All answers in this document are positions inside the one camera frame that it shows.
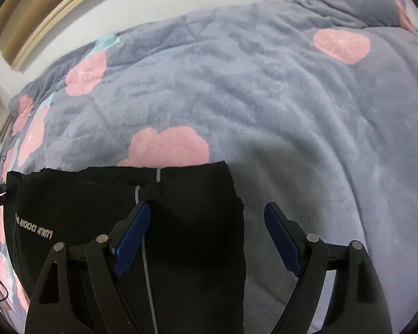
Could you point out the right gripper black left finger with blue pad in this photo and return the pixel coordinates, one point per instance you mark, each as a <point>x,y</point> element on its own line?
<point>105,258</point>

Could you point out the black hooded jacket grey piping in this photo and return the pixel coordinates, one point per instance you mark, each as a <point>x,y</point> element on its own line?
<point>189,272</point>

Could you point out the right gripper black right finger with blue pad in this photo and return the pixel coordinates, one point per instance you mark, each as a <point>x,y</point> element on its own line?
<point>339,279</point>

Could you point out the grey blanket pink flowers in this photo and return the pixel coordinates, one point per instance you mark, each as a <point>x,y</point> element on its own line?
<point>312,104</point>

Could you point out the wooden bed frame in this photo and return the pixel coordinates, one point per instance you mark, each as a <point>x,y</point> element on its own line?
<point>35,21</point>

